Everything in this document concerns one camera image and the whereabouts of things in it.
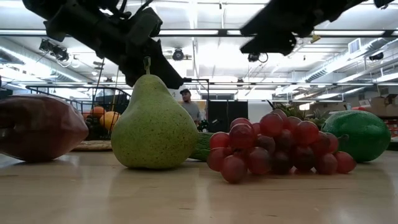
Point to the green bumpy cucumber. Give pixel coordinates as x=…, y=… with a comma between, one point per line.
x=202, y=146

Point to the dark red apple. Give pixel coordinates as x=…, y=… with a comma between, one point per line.
x=37, y=127

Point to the cardboard boxes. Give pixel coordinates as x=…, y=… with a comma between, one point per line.
x=384, y=105

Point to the red grape bunch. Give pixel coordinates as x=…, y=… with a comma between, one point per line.
x=242, y=137

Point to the black ceiling fixture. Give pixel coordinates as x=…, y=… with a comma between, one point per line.
x=54, y=49

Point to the black partition panel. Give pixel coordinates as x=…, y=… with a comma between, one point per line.
x=228, y=116

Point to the small black ceiling device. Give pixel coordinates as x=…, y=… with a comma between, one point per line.
x=376, y=56

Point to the black metal stand frame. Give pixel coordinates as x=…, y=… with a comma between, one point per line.
x=186, y=79

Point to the person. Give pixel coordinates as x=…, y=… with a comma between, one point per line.
x=190, y=107

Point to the green pear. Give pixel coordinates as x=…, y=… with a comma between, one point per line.
x=154, y=130

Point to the potted succulent plant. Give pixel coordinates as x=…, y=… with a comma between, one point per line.
x=293, y=110

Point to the yellow-orange orange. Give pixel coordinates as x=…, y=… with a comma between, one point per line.
x=110, y=119

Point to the yellow hanging tag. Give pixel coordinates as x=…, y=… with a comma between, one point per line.
x=315, y=39

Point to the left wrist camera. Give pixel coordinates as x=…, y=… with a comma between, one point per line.
x=144, y=28

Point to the large green lime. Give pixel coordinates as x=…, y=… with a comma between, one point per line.
x=357, y=137

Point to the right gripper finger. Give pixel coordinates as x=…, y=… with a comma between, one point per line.
x=270, y=45
x=270, y=18

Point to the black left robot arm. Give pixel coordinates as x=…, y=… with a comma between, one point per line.
x=46, y=6

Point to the round black ceiling lamp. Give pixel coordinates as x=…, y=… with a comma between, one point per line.
x=178, y=54

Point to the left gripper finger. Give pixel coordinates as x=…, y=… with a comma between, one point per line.
x=164, y=68
x=133, y=70

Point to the round woven placemat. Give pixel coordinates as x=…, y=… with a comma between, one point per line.
x=93, y=145

